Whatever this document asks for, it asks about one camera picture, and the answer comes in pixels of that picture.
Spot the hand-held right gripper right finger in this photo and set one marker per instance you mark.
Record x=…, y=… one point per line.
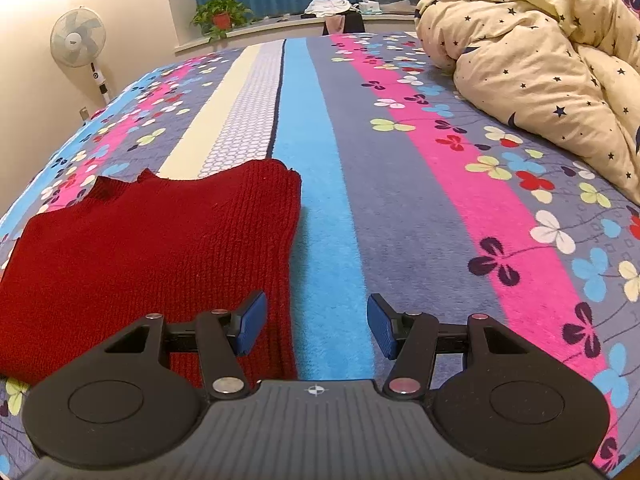
x=382, y=325

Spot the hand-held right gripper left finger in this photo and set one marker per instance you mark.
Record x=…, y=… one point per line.
x=250, y=322

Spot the dark red knitted sweater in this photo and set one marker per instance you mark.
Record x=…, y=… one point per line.
x=150, y=260

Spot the pile of white clothes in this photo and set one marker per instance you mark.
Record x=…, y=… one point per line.
x=327, y=6

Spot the floral striped bed blanket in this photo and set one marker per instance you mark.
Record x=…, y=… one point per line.
x=400, y=185

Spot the white windowsill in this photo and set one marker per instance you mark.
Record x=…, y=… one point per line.
x=265, y=27

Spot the cream star print duvet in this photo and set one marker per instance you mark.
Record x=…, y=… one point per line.
x=525, y=60

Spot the black chair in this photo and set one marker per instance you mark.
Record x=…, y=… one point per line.
x=355, y=22

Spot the pink cloth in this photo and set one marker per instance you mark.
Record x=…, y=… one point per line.
x=336, y=24

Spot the potted green plant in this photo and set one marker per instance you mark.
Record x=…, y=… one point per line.
x=220, y=12

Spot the tissue box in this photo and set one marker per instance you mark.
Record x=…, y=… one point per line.
x=371, y=5

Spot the wall socket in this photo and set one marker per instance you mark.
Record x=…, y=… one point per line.
x=84, y=113

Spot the white pedestal fan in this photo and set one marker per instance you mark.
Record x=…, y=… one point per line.
x=77, y=35

